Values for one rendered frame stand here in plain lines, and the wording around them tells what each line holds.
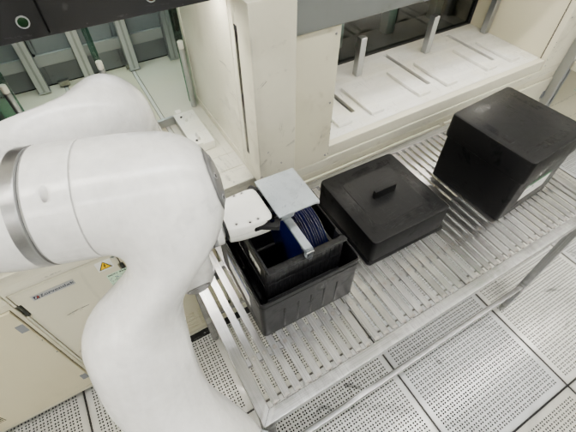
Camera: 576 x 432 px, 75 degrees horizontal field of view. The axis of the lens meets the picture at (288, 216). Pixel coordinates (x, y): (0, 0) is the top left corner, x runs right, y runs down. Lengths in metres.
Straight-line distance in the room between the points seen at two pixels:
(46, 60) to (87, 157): 1.53
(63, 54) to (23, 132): 1.44
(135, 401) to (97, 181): 0.21
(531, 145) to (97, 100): 1.14
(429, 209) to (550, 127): 0.44
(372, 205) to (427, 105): 0.58
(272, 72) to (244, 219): 0.38
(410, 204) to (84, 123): 0.96
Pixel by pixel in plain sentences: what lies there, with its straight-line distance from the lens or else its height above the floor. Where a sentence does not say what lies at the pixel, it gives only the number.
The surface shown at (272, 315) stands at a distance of 0.93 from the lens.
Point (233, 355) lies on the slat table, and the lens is 1.02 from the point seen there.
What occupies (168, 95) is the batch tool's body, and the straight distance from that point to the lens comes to 1.64.
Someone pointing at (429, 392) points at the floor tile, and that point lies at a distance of 1.87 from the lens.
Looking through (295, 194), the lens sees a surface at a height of 1.11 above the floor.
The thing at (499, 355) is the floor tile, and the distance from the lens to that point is 2.05.
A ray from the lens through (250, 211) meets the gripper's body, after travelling 0.79.
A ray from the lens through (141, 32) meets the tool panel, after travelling 1.85.
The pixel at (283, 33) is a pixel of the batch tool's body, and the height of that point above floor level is 1.32.
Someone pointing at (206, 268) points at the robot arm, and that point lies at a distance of 0.69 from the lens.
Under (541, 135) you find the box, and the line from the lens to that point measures 1.35.
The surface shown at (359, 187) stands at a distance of 1.20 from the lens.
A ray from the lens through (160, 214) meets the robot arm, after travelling 0.30.
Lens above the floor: 1.71
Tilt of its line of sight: 50 degrees down
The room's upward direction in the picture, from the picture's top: straight up
